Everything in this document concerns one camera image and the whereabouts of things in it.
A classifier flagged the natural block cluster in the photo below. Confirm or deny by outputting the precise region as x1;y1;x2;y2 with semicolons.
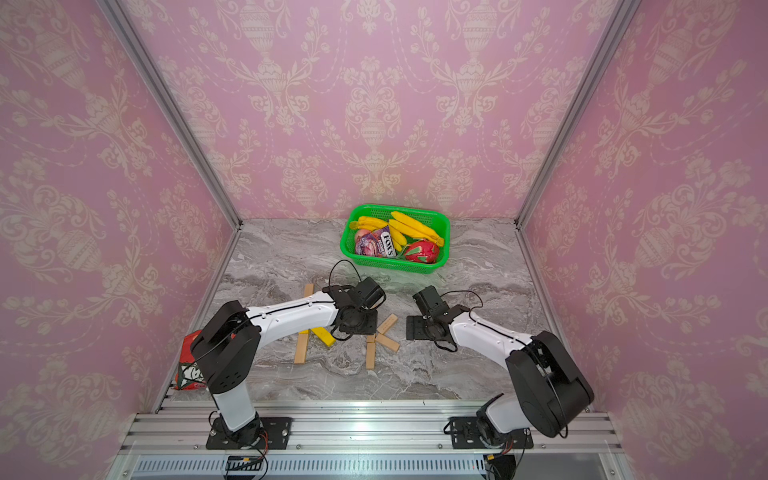
375;333;400;353
377;314;398;335
365;342;376;370

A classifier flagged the natural block cluster bottom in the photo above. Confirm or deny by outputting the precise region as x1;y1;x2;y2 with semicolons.
365;342;376;370

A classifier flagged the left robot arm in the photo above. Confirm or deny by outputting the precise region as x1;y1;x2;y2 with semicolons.
190;277;386;453

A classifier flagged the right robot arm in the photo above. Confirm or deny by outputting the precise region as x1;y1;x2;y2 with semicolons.
406;286;595;449

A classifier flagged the red dragon fruit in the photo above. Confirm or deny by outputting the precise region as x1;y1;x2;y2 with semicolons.
403;239;440;264

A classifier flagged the purple snack packet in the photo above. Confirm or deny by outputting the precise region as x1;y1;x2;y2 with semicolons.
355;227;397;259

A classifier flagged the banana bunch left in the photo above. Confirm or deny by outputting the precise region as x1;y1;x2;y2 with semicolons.
349;216;388;231

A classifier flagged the banana bunch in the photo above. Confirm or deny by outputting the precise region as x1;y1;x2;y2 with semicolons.
349;216;388;231
389;211;445;247

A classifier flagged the banana bunch right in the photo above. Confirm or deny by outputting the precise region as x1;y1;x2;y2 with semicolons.
389;211;445;247

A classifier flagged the green plastic basket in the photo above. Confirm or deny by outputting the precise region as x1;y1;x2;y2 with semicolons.
340;204;451;274

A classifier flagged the red snack bag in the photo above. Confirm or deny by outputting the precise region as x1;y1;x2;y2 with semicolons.
173;330;206;391

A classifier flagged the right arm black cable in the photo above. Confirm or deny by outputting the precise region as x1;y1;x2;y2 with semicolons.
440;290;484;310

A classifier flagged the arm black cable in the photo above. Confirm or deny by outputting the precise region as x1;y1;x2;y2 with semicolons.
440;290;484;310
328;259;363;288

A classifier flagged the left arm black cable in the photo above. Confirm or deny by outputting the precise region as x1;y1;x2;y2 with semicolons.
328;259;363;288

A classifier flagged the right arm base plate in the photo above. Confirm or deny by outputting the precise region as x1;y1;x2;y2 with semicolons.
443;416;534;451

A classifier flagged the aluminium front rail frame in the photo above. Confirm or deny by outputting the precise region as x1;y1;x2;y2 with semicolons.
109;400;631;479

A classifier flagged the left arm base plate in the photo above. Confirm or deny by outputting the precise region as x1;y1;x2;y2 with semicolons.
206;417;293;453

